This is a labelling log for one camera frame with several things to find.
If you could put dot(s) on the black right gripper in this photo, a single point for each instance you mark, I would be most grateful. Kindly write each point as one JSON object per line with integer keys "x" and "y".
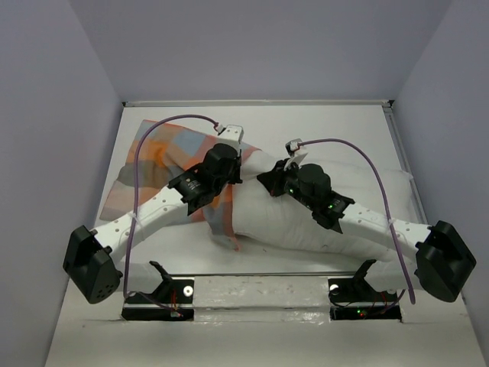
{"x": 273, "y": 179}

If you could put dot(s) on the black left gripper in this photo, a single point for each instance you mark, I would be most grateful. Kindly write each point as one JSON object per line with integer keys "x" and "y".
{"x": 235, "y": 177}

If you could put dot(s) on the multicolour checked pillowcase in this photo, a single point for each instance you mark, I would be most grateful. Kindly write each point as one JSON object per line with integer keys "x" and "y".
{"x": 166, "y": 153}

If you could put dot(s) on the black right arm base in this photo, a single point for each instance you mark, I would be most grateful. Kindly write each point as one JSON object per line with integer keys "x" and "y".
{"x": 354, "y": 299}

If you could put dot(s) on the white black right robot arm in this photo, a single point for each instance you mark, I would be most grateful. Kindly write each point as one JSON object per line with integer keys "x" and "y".
{"x": 435, "y": 255}

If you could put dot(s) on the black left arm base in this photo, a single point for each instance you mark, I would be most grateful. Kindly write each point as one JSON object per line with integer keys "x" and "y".
{"x": 171, "y": 300}

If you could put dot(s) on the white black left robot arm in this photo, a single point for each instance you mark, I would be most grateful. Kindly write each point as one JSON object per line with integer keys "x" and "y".
{"x": 92, "y": 256}

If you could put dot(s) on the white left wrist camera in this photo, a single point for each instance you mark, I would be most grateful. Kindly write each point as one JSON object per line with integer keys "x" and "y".
{"x": 231, "y": 135}

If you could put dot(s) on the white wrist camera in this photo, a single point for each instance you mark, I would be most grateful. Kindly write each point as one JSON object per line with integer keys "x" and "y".
{"x": 296, "y": 151}
{"x": 231, "y": 135}

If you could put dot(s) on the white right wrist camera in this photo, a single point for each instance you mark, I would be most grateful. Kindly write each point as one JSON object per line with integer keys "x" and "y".
{"x": 296, "y": 151}

